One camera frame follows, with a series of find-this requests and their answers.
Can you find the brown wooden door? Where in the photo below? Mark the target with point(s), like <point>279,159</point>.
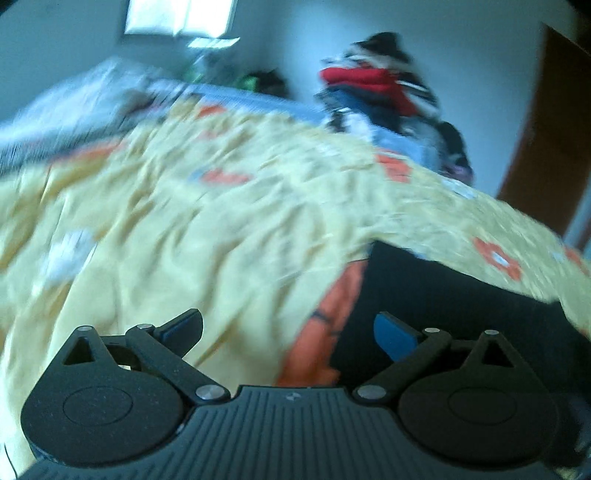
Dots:
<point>549,173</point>

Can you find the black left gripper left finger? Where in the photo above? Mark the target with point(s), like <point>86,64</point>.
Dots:
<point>104,400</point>

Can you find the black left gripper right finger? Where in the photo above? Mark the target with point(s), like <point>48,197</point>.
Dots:
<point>472,404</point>

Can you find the black pants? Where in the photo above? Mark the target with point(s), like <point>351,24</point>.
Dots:
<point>424,294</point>

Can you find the yellow floral bed sheet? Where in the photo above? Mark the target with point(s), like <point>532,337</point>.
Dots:
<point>247,217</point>

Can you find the bright window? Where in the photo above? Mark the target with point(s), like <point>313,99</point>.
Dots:
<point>173,18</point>

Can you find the blue grey blanket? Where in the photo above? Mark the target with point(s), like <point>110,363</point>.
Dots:
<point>108,101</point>

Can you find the pile of assorted clothes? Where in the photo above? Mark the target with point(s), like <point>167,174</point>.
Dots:
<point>377,78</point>

